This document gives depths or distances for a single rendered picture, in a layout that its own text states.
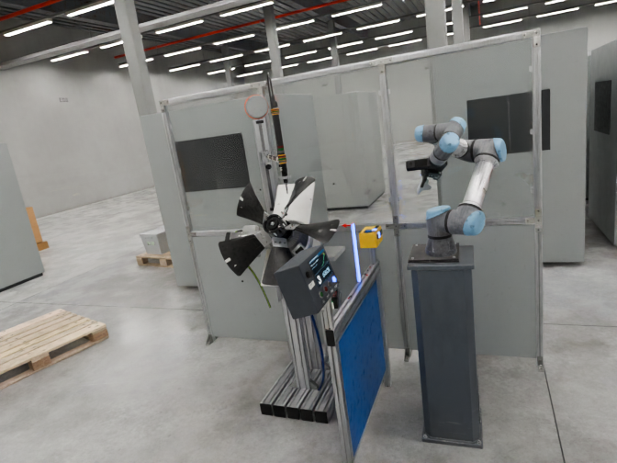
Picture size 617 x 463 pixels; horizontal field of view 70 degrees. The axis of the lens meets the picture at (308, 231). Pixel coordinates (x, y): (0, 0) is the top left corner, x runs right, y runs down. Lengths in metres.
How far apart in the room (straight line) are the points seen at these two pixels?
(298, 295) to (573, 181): 3.66
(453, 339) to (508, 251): 0.89
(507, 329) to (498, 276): 0.37
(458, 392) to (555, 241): 2.78
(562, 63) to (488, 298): 2.44
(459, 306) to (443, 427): 0.70
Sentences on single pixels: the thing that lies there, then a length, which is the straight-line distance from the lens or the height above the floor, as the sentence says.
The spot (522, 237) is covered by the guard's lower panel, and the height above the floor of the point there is 0.88.
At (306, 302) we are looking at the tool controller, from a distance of 1.58.
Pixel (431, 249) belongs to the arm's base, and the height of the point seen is 1.05.
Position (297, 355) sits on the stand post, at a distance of 2.88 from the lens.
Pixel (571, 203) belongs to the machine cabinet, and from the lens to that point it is 4.88.
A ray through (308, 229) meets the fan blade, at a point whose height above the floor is 1.18.
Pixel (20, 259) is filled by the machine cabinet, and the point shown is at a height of 0.36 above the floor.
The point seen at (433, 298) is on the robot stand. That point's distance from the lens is 2.23.
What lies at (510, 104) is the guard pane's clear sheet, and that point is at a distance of 2.87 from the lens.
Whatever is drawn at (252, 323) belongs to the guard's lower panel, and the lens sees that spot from 3.73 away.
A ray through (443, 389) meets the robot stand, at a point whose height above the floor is 0.33.
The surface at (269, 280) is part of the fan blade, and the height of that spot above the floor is 0.96.
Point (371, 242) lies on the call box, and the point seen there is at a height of 1.01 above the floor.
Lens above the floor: 1.73
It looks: 14 degrees down
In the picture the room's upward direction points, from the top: 8 degrees counter-clockwise
